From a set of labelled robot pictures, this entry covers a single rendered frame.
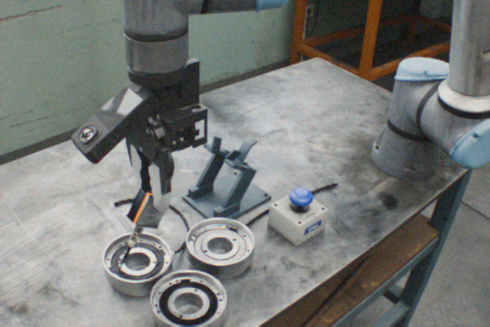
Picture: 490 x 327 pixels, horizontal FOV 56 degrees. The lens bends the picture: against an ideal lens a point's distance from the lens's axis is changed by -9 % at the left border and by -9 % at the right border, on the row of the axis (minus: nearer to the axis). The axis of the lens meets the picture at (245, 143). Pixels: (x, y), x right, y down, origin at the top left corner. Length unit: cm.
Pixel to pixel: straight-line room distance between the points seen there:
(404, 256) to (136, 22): 89
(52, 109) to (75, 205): 151
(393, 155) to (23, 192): 73
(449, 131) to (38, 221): 73
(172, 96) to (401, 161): 54
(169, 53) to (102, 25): 181
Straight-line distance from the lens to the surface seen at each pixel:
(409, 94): 96
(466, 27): 79
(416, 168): 103
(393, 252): 123
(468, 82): 83
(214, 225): 81
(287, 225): 82
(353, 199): 95
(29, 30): 222
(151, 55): 56
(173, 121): 60
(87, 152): 58
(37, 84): 232
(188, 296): 72
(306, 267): 80
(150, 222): 70
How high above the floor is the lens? 138
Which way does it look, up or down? 33 degrees down
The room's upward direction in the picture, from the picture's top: 4 degrees clockwise
